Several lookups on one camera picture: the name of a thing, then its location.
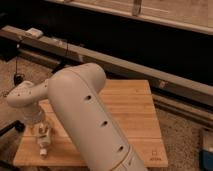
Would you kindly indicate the long wooden beam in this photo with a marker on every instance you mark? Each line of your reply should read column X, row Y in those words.
column 189, row 89

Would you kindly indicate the blue and white box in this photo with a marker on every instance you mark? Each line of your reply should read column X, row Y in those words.
column 206, row 152

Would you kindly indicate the white box on beam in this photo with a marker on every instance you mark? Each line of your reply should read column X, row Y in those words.
column 33, row 32

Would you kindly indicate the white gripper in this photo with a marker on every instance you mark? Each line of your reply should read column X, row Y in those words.
column 35, row 118

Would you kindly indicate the white plastic bottle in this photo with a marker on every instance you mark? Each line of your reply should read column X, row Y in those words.
column 44, row 141

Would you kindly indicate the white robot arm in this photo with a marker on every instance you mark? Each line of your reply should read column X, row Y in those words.
column 73, row 93

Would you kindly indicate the wooden table board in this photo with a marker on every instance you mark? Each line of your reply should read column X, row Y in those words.
column 131, row 104

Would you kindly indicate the black chair leg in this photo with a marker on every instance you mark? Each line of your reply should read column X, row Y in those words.
column 17, row 125

